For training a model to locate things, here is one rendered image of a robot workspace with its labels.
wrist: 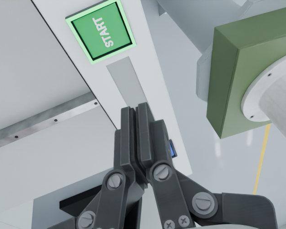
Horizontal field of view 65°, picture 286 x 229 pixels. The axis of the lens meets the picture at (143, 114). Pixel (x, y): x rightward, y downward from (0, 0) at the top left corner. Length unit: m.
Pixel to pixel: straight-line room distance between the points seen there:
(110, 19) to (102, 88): 0.09
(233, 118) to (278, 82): 0.12
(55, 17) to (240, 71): 0.32
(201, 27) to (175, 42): 0.79
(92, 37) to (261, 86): 0.35
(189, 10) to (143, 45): 0.49
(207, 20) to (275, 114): 0.31
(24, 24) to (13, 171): 0.39
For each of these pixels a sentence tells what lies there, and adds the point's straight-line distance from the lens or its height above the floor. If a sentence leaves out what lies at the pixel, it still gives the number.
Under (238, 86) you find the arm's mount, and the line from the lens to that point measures 0.48.
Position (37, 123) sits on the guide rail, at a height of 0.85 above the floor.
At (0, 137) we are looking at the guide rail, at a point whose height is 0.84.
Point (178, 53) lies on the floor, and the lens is 1.52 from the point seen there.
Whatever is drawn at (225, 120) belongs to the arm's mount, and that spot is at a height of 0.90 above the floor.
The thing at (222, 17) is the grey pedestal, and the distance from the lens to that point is 0.65.
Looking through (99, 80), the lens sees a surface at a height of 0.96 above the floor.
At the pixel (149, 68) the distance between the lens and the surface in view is 0.29.
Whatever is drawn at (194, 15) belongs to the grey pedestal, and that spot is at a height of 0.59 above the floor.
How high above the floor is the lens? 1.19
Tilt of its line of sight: 43 degrees down
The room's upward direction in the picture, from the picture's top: 160 degrees clockwise
